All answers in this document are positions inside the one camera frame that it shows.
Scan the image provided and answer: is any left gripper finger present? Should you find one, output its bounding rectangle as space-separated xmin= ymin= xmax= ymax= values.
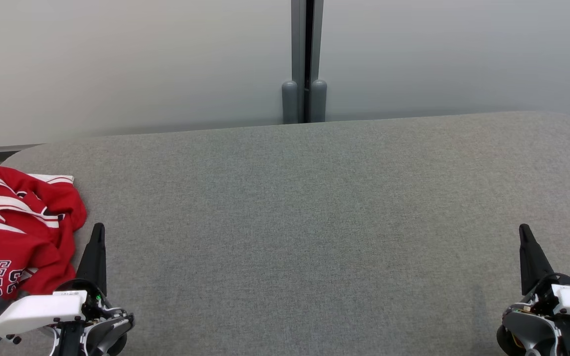
xmin=76 ymin=222 xmax=108 ymax=298

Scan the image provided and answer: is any red white jersey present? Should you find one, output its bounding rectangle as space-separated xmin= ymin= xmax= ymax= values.
xmin=0 ymin=218 xmax=77 ymax=349
xmin=0 ymin=165 xmax=88 ymax=248

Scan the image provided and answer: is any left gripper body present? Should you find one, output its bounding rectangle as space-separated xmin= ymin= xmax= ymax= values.
xmin=0 ymin=279 xmax=108 ymax=338

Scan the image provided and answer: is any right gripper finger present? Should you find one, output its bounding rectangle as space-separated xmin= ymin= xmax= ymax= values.
xmin=519 ymin=224 xmax=556 ymax=297

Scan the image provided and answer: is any grey partition post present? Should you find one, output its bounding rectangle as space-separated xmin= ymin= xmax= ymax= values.
xmin=281 ymin=0 xmax=328 ymax=124

